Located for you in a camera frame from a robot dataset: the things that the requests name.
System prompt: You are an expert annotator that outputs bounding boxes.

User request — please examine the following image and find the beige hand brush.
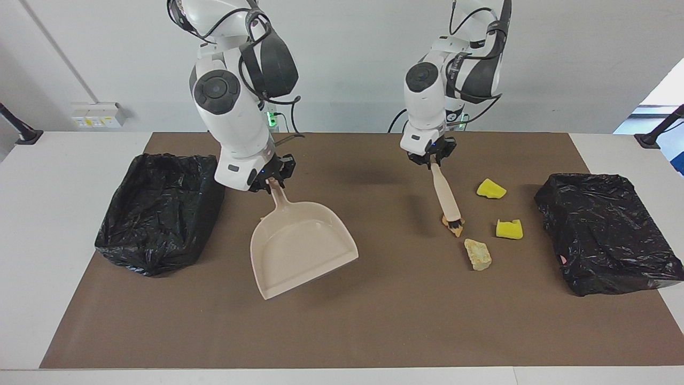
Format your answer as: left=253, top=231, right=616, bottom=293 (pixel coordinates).
left=430, top=162, right=463, bottom=237

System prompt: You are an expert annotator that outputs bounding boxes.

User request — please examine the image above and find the yellow wedge sponge piece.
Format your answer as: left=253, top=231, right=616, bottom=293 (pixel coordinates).
left=477, top=178, right=507, bottom=199

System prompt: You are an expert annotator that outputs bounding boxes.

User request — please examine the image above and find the beige plastic dustpan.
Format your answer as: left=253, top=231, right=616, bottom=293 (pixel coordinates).
left=250, top=178, right=359, bottom=301

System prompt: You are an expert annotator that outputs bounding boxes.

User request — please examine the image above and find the yellow notched sponge piece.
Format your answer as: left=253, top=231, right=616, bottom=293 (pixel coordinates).
left=496, top=219, right=523, bottom=240

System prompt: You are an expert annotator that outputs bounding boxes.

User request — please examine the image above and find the pale bread chunk large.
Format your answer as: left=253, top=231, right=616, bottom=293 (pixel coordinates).
left=464, top=238, right=492, bottom=271

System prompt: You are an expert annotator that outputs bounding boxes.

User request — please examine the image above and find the black bag lined bin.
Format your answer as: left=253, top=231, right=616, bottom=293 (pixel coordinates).
left=95, top=152, right=226, bottom=278

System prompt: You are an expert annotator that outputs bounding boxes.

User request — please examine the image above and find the black bag bin pink spot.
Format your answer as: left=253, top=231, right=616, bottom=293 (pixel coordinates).
left=534, top=172, right=684, bottom=297

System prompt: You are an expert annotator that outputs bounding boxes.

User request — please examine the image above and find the brown table mat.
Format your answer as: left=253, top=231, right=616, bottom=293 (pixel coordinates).
left=40, top=132, right=684, bottom=369

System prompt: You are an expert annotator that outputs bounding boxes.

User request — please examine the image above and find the black clamp stand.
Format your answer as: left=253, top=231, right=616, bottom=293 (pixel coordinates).
left=0, top=103, right=43, bottom=145
left=634, top=104, right=684, bottom=149

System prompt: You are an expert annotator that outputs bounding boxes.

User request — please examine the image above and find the bright window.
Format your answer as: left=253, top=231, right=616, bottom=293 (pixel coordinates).
left=613, top=72, right=684, bottom=134

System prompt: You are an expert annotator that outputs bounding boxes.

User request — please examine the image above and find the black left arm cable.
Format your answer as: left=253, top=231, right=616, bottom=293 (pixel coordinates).
left=448, top=0, right=506, bottom=129

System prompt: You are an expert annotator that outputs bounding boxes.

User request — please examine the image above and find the white wall socket box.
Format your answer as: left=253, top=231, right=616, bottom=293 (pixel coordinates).
left=71, top=103, right=126, bottom=129

